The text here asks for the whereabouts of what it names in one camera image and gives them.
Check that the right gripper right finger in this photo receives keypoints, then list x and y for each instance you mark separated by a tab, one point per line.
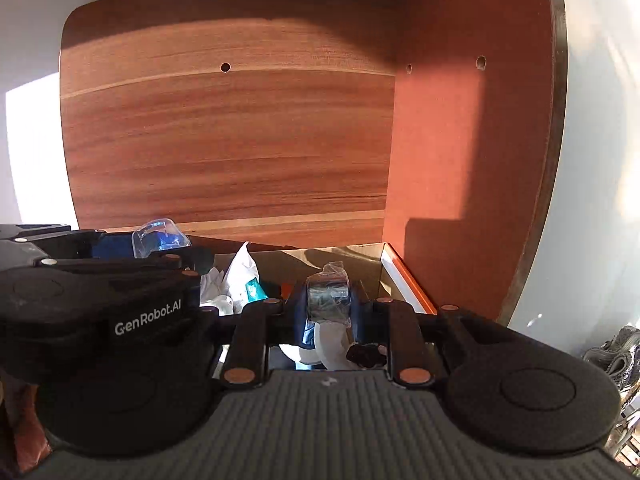
387	333

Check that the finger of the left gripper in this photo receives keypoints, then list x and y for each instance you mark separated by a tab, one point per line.
30	246
194	258

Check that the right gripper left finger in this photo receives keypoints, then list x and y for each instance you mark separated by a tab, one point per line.
261	325

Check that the clear plastic blister pack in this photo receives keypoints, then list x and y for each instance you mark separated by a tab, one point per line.
158	235

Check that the black tape roll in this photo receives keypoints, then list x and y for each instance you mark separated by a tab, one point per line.
328	295

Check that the white pill bag teal label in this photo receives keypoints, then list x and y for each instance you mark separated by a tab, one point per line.
230	291

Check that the orange cardboard storage box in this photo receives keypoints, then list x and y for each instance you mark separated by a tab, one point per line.
373	266

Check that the white tape roll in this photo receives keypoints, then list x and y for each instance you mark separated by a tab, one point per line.
331	342

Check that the wooden shelf cabinet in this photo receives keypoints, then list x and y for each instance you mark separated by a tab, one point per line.
434	126

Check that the shoes on floor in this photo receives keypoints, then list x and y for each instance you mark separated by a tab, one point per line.
619	358

